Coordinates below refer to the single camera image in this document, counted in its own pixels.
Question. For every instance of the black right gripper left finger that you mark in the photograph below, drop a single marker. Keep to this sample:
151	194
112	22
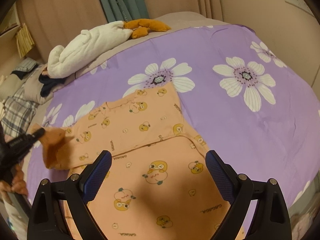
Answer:
47	220

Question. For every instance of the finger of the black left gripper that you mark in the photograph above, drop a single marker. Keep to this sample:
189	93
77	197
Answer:
37	134

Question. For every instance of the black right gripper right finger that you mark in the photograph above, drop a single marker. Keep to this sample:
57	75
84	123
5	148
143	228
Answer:
271	217

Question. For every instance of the orange patterned baby garment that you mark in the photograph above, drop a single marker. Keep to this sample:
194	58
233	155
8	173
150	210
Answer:
158	186

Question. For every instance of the person's left hand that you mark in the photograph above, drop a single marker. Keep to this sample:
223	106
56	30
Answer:
18	185

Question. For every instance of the plaid pillow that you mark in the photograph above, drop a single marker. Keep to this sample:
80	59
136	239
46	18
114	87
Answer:
18	114

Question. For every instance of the beige pillow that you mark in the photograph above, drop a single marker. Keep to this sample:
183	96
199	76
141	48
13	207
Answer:
32	87

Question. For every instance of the black dark garment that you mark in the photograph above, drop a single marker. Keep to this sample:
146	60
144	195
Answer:
48	84

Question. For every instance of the striped pillow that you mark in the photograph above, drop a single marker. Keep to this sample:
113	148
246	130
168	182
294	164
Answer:
25	67

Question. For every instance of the white plush goose toy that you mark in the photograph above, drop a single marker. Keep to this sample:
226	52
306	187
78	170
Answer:
89	44

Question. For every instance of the purple floral bed sheet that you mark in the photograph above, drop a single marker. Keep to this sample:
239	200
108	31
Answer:
252	109

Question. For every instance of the teal curtain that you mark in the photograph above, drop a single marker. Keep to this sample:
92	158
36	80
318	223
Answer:
122	0

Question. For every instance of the white power strip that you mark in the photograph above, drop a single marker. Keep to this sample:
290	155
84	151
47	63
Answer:
301	5

